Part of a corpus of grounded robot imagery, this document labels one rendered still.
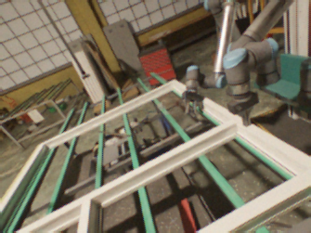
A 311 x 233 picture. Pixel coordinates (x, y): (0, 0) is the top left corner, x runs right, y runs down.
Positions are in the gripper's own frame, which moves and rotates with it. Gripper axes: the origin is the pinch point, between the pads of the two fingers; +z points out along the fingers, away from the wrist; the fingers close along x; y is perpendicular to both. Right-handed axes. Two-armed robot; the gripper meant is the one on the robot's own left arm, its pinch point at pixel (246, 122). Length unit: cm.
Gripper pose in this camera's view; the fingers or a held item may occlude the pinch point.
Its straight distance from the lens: 96.4
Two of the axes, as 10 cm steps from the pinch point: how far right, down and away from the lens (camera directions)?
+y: 2.7, 3.8, -8.8
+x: 8.9, -4.4, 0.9
